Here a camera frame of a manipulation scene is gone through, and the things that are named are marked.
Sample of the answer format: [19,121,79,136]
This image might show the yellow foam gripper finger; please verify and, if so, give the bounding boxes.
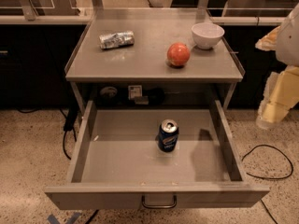
[256,66,299,130]
[255,26,280,51]

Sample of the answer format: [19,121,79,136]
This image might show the blue pepsi can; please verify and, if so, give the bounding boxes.
[158,119,179,152]

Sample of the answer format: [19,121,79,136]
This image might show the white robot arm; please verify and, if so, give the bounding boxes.
[255,5,299,129]

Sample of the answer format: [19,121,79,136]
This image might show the grey counter cabinet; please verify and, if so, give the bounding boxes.
[66,8,244,106]

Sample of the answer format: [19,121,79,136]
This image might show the grey open drawer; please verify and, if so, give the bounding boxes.
[45,101,269,210]

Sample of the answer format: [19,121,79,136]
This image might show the white ceramic bowl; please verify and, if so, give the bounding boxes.
[192,22,225,49]

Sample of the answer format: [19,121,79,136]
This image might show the red apple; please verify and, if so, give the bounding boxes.
[167,42,190,67]

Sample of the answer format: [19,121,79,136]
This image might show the white electrical outlet box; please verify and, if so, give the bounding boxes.
[128,85,142,100]

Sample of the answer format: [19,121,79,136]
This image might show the crumpled silver chip bag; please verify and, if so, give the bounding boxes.
[99,31,135,49]

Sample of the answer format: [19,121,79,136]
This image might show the blue tape on floor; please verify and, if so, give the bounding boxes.
[47,212,81,224]

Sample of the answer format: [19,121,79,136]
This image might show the black cable on right floor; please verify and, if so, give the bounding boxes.
[241,144,294,181]

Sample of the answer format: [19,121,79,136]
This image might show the black cable on floor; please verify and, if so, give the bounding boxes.
[241,144,294,181]
[15,107,78,161]

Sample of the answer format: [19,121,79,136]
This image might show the dark metal drawer handle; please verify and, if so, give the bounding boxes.
[141,195,178,210]

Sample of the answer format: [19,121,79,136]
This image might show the black cable on left floor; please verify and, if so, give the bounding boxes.
[15,107,78,161]

